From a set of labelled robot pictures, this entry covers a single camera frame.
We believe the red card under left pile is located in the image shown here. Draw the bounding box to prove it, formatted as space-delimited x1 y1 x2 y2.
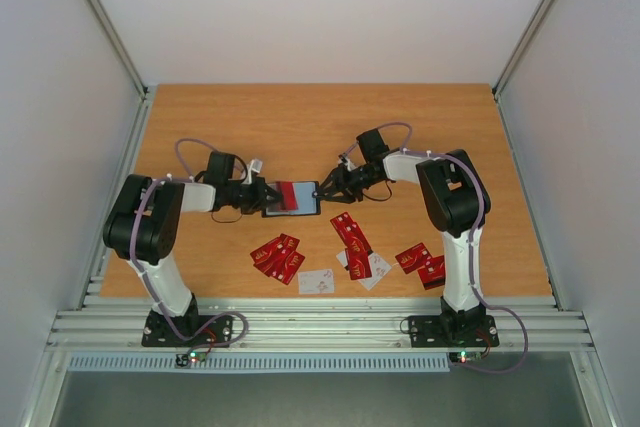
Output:
277 234 299 252

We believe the red VIP card far left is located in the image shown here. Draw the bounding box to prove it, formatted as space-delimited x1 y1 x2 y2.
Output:
250 236 285 272

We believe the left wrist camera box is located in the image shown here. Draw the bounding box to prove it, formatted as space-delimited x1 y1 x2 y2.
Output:
243 158 263 184

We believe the grey slotted cable duct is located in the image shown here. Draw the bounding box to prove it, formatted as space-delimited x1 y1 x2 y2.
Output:
68 352 450 374

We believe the red VIP card far right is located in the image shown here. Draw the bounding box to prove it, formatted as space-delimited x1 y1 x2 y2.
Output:
417 256 446 284

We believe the aluminium rail base front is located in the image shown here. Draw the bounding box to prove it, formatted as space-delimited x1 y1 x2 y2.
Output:
46 296 595 352

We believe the red card magnetic stripe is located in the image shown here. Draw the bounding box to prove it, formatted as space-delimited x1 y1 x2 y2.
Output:
276 181 298 211

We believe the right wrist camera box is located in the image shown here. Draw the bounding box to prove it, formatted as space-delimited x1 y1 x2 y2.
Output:
339 153 357 171

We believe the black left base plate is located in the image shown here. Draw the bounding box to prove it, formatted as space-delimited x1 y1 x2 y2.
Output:
141 311 233 348

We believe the small circuit board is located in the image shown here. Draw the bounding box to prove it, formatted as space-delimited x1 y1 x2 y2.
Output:
449 350 486 364
175 351 208 368

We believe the aluminium frame post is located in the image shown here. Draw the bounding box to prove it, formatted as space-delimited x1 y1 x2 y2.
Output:
55 0 151 98
492 0 589 98

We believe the right small circuit board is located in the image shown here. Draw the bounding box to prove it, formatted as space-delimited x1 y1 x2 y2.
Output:
449 350 486 364

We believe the left aluminium frame post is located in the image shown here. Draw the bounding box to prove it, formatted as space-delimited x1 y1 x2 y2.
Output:
55 0 151 98

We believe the red striped card far right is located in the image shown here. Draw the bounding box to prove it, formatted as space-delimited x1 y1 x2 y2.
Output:
423 278 446 290

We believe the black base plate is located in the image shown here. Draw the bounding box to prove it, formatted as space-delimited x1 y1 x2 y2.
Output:
406 315 500 349
141 311 233 348

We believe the red VIP card left front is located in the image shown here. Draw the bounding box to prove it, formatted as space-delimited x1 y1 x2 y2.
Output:
268 251 305 285

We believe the red vip card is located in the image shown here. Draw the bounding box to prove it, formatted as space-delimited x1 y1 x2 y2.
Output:
395 243 433 274
345 247 372 281
250 236 285 272
417 256 446 284
268 251 305 285

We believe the white card right centre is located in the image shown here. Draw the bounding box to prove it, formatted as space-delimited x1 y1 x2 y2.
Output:
359 252 392 291

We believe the right aluminium frame post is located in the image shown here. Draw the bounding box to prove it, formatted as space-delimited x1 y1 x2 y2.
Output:
492 0 589 98

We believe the black leather card holder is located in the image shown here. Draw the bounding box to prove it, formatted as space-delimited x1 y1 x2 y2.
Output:
262 181 321 218

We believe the red VIP card centre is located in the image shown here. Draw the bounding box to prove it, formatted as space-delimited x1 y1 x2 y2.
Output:
345 247 372 281

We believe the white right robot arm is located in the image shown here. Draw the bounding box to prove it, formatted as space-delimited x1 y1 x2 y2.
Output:
315 129 498 347

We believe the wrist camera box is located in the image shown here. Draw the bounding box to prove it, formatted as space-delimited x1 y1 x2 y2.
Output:
243 158 263 184
339 153 357 171

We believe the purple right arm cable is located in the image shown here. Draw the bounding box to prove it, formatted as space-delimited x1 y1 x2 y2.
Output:
342 121 529 374

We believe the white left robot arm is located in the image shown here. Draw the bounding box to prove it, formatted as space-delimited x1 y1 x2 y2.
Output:
102 151 283 346

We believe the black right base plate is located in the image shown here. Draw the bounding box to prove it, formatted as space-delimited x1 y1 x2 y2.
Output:
406 315 500 349

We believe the red card upper centre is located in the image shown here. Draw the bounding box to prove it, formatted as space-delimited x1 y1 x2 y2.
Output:
330 212 373 255

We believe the white card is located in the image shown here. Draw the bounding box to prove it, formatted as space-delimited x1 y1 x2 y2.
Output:
359 252 392 291
297 269 335 295

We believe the left small circuit board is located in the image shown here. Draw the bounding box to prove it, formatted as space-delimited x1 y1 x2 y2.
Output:
175 351 208 368

